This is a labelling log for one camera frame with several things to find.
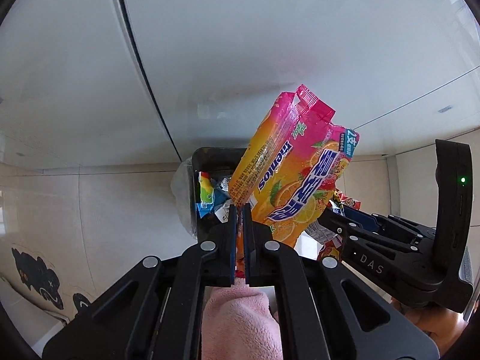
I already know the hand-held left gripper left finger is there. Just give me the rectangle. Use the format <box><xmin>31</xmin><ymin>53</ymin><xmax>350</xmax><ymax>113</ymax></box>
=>
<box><xmin>41</xmin><ymin>204</ymin><xmax>238</xmax><ymax>360</ymax></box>

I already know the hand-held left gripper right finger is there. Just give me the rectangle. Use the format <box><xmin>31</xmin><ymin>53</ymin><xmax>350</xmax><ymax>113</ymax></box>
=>
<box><xmin>243</xmin><ymin>203</ymin><xmax>440</xmax><ymax>360</ymax></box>

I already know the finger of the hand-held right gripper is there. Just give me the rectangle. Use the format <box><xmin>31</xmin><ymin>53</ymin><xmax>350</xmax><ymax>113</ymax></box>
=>
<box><xmin>321</xmin><ymin>207</ymin><xmax>418</xmax><ymax>253</ymax></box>
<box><xmin>342</xmin><ymin>206</ymin><xmax>436</xmax><ymax>243</ymax></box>

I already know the red snack wrapper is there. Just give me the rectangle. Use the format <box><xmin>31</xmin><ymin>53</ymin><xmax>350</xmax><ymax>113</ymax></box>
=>
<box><xmin>300</xmin><ymin>187</ymin><xmax>362</xmax><ymax>264</ymax></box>

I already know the silver wrapper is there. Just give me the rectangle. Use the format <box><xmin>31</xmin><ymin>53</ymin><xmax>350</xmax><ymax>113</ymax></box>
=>
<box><xmin>214</xmin><ymin>178</ymin><xmax>236</xmax><ymax>223</ymax></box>

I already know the blue snack packet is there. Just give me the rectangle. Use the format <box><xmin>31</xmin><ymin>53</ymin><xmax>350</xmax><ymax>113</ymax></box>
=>
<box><xmin>197</xmin><ymin>172</ymin><xmax>217</xmax><ymax>218</ymax></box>

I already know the pink orange candy wrapper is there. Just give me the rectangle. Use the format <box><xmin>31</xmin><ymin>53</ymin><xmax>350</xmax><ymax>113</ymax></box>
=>
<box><xmin>228</xmin><ymin>84</ymin><xmax>361</xmax><ymax>284</ymax></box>

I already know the black trash bin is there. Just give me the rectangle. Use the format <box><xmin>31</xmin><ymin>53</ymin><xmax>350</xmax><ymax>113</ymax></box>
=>
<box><xmin>190</xmin><ymin>146</ymin><xmax>252</xmax><ymax>243</ymax></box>

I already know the person's right forearm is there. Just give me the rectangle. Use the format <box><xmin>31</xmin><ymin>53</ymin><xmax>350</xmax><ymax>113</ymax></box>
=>
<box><xmin>390</xmin><ymin>295</ymin><xmax>473</xmax><ymax>360</ymax></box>

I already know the pink fleece clothing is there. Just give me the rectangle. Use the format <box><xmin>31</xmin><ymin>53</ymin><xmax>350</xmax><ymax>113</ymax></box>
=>
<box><xmin>200</xmin><ymin>280</ymin><xmax>284</xmax><ymax>360</ymax></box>

